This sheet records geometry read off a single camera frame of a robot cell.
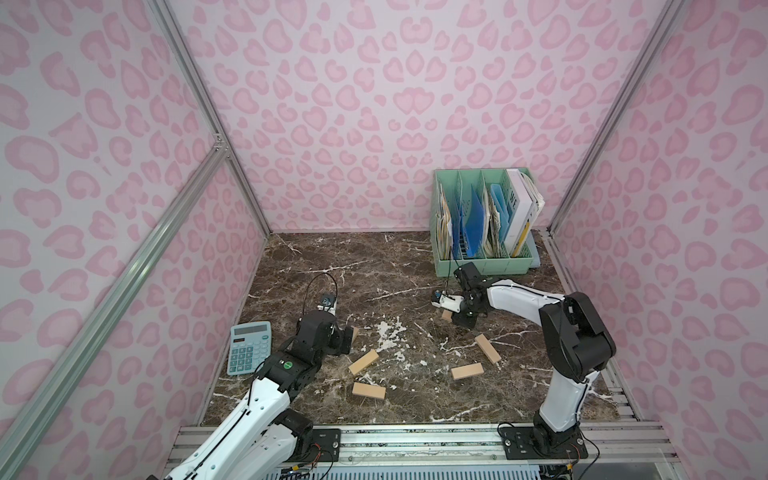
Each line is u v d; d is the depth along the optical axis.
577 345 0.49
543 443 0.65
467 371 0.85
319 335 0.59
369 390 0.82
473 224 1.13
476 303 0.72
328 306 0.69
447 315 0.90
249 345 0.88
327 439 0.75
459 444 0.75
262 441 0.58
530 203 0.93
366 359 0.88
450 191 1.07
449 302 0.86
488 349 0.88
